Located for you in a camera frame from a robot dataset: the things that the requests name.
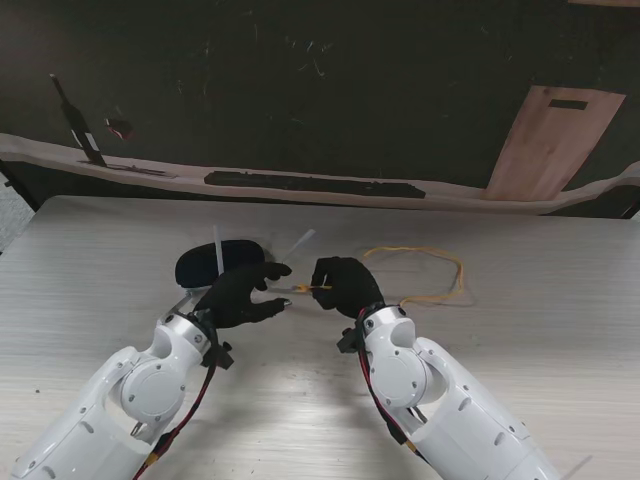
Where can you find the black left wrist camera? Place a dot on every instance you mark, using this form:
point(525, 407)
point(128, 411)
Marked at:
point(222, 357)

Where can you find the dark wine bottle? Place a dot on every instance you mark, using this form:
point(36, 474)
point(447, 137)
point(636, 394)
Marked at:
point(80, 125)

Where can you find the wooden cutting board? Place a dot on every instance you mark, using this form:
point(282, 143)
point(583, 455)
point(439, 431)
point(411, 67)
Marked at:
point(550, 145)

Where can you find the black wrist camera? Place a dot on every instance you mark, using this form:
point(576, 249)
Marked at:
point(347, 344)
point(222, 357)

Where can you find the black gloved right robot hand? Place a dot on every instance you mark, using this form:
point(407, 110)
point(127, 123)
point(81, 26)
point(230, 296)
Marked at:
point(350, 287)

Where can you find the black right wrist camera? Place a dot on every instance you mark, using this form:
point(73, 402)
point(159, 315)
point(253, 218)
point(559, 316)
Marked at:
point(347, 344)

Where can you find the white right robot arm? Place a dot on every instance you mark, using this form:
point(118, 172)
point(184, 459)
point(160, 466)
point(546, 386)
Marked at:
point(405, 370)

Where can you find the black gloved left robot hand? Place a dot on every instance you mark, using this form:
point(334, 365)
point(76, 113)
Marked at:
point(230, 300)

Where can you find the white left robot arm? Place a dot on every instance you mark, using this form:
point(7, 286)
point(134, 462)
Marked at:
point(145, 390)

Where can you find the beige backdrop ledge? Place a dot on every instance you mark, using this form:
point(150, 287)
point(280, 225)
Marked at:
point(450, 202)

